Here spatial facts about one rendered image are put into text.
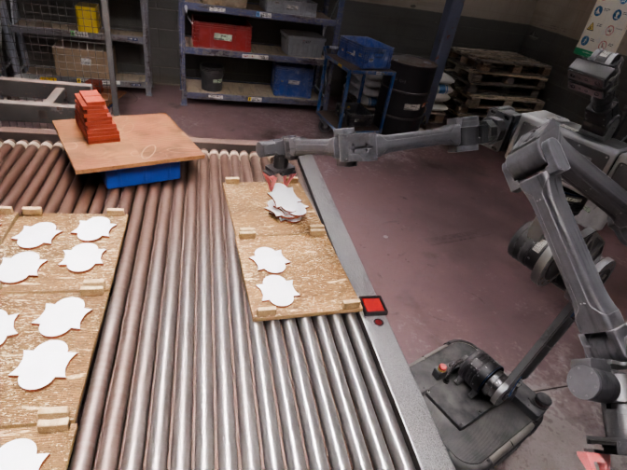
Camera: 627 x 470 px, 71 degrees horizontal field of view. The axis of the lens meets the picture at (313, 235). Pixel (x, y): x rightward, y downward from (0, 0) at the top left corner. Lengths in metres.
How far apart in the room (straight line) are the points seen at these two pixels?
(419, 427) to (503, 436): 1.03
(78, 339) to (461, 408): 1.57
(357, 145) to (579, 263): 0.62
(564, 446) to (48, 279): 2.38
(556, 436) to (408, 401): 1.54
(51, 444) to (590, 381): 1.03
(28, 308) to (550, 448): 2.31
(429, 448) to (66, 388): 0.86
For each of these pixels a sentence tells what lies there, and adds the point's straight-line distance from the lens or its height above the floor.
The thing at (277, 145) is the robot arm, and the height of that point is 1.23.
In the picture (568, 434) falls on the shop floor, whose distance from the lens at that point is 2.75.
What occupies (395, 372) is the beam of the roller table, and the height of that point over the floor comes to 0.91.
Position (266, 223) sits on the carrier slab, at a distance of 1.71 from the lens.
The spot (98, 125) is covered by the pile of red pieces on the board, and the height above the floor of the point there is 1.12.
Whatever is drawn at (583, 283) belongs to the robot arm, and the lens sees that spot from 0.95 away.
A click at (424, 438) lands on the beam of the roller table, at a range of 1.20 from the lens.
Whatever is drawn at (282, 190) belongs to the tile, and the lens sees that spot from 1.75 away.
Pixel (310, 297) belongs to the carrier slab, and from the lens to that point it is 1.40.
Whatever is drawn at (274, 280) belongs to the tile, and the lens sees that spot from 1.43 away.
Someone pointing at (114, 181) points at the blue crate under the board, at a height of 0.96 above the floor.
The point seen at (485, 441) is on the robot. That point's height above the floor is 0.24.
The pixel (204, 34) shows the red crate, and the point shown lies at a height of 0.79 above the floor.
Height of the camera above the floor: 1.87
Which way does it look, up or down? 34 degrees down
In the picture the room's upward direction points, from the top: 10 degrees clockwise
